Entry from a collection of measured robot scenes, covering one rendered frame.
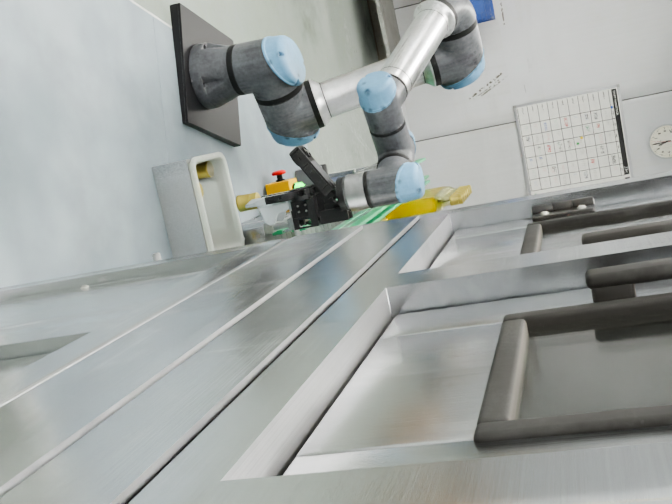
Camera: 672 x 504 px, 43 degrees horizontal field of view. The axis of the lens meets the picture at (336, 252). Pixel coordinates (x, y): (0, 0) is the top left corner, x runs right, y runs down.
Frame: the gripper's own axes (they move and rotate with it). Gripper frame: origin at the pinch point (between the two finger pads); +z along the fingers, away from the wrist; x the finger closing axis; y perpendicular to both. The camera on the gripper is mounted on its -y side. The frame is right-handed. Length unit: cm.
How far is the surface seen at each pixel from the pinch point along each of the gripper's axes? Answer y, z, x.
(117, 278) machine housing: 2, -11, -77
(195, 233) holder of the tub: 3.8, 10.6, -8.6
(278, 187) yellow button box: 1, 13, 51
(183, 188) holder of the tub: -5.6, 10.9, -8.7
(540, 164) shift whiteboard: 51, -32, 608
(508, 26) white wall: -72, -25, 608
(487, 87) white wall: -25, 2, 609
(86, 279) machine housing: 1, -7, -77
